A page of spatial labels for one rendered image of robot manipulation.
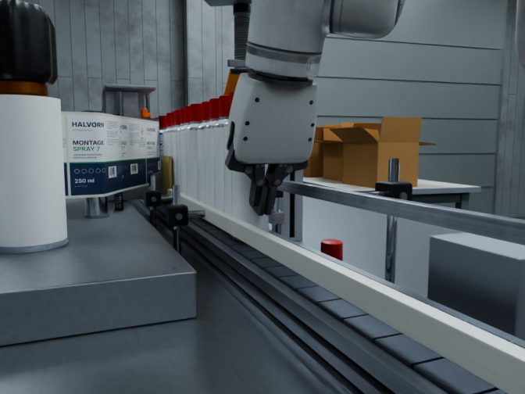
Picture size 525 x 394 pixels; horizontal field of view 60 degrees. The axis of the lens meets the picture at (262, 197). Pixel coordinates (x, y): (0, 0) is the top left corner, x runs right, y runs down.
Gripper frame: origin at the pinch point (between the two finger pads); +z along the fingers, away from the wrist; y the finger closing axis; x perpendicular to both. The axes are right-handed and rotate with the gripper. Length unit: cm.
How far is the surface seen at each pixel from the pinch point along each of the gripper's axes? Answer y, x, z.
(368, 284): 4.0, 27.5, -6.8
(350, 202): -3.2, 13.9, -6.0
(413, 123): -145, -138, 29
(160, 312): 14.6, 11.4, 6.8
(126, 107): 10, -62, 6
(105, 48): -13, -458, 52
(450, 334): 4.1, 34.7, -8.8
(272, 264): 2.6, 10.7, 2.9
